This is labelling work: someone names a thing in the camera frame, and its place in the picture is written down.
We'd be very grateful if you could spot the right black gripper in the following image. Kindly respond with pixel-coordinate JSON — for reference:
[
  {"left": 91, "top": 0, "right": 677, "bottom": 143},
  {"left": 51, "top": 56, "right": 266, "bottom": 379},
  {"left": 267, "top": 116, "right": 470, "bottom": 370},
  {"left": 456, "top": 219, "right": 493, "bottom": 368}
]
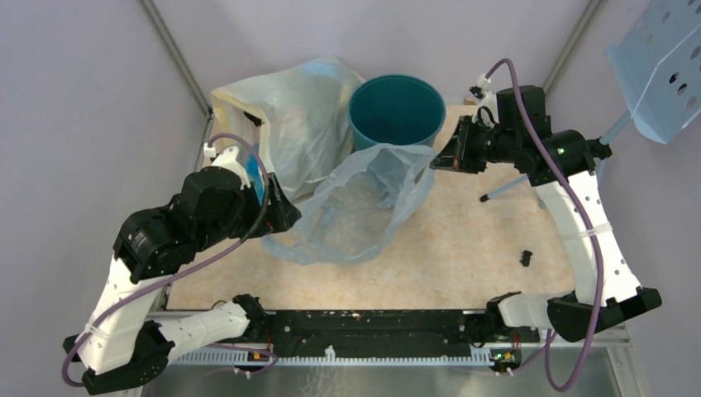
[{"left": 430, "top": 115, "right": 519, "bottom": 175}]

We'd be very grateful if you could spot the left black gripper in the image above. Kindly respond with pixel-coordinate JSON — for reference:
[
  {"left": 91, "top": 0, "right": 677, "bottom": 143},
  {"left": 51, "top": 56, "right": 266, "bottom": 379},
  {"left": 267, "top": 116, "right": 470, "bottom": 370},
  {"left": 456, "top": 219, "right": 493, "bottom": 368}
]
[{"left": 198, "top": 171, "right": 302, "bottom": 251}]

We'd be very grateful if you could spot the thin blue plastic trash bag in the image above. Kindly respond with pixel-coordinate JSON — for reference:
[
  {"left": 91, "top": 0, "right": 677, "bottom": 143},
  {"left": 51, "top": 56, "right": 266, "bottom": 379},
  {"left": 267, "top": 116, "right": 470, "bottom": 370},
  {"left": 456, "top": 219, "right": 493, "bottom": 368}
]
[{"left": 262, "top": 144, "right": 436, "bottom": 265}]

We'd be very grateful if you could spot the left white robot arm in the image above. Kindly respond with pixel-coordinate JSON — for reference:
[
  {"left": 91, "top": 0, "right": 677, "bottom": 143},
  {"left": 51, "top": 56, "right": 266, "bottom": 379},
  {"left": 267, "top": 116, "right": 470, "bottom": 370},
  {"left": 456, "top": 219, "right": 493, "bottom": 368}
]
[{"left": 63, "top": 166, "right": 301, "bottom": 395}]

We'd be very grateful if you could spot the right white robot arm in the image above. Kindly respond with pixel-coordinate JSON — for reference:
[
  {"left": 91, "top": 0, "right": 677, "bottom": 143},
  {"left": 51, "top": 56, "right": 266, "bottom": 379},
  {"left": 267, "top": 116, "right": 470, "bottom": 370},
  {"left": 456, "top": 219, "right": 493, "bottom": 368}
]
[{"left": 431, "top": 85, "right": 662, "bottom": 342}]

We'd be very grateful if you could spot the teal plastic trash bin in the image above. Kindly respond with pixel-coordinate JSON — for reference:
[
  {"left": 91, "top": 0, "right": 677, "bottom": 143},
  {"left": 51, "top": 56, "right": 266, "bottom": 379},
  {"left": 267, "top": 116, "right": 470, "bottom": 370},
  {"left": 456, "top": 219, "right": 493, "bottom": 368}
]
[{"left": 347, "top": 74, "right": 447, "bottom": 151}]

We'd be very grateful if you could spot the large full translucent bag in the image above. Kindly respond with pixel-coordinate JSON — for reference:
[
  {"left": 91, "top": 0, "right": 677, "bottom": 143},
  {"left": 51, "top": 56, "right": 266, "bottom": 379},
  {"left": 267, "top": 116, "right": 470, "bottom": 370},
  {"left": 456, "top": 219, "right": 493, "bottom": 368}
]
[{"left": 211, "top": 56, "right": 365, "bottom": 200}]

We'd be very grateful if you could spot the small black loose part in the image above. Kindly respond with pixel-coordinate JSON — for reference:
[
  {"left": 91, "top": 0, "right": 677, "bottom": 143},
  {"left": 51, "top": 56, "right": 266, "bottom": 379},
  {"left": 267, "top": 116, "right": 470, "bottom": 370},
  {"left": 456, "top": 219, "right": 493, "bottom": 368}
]
[{"left": 519, "top": 250, "right": 532, "bottom": 267}]

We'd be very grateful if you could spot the light blue tripod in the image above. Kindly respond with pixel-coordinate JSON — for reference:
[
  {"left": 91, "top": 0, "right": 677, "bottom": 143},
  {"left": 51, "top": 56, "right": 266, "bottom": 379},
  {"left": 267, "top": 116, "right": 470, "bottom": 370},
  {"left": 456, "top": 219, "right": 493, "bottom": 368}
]
[{"left": 479, "top": 112, "right": 634, "bottom": 209}]

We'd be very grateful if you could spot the perforated light blue panel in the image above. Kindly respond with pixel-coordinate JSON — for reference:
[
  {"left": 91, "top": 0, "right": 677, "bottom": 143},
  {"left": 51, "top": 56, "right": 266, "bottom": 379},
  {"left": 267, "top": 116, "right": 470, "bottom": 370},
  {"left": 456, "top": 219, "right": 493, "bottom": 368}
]
[{"left": 607, "top": 0, "right": 700, "bottom": 144}]

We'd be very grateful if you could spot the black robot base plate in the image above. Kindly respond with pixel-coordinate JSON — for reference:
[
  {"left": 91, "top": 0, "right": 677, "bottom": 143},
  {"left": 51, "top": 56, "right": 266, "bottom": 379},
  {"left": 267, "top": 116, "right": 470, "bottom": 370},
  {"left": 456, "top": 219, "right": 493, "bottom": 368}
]
[{"left": 233, "top": 309, "right": 541, "bottom": 358}]

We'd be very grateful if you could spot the white toothed rail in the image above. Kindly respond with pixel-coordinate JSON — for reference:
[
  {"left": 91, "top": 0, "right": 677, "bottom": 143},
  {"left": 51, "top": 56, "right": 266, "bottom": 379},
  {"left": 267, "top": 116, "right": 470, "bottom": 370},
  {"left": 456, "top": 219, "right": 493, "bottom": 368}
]
[{"left": 174, "top": 347, "right": 494, "bottom": 367}]

